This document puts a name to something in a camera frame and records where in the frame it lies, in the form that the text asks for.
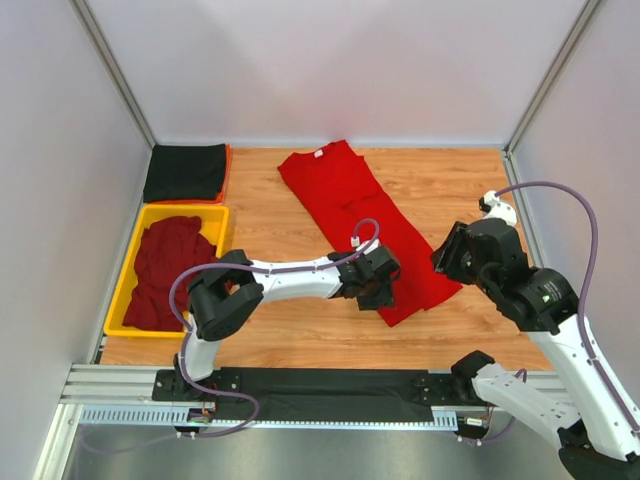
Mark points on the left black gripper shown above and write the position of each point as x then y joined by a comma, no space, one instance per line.
376,296

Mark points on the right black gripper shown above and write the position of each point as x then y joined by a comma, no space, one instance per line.
447,251

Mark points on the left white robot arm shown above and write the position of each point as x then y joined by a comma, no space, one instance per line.
215,300

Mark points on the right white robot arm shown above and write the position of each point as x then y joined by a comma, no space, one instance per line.
591,435

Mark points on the black cloth strip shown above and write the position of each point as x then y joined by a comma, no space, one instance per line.
328,394

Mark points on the yellow plastic bin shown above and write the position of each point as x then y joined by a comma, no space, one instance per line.
216,228

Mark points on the dark red t shirt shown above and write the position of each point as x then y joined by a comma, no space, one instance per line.
168,247

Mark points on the folded black t shirt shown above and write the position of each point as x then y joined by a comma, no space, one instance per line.
185,172

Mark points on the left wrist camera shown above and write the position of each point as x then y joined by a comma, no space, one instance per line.
362,248

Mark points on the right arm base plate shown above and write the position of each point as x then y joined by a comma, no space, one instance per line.
445,389

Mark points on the right aluminium corner post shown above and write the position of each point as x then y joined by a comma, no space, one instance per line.
586,16

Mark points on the aluminium corner post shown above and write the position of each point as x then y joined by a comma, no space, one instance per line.
586,16
98,39

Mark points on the slotted grey cable duct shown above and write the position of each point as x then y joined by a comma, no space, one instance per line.
187,417

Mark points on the aluminium front rail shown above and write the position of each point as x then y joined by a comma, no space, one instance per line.
132,384

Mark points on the left aluminium corner post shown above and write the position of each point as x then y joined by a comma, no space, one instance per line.
98,39

